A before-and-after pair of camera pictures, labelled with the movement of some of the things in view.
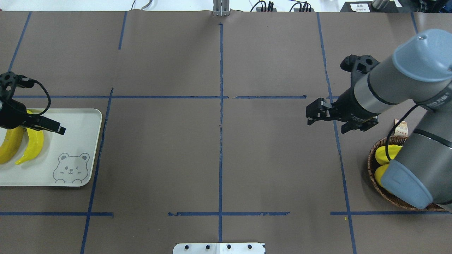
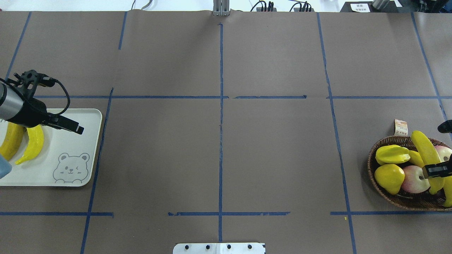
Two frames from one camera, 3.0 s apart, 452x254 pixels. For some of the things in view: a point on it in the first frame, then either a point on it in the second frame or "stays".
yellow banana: (35, 141) stays
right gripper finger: (329, 117) to (441, 169)
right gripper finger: (318, 108) to (445, 127)
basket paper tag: (402, 129) stays
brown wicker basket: (372, 163) stays
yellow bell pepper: (380, 155) stays
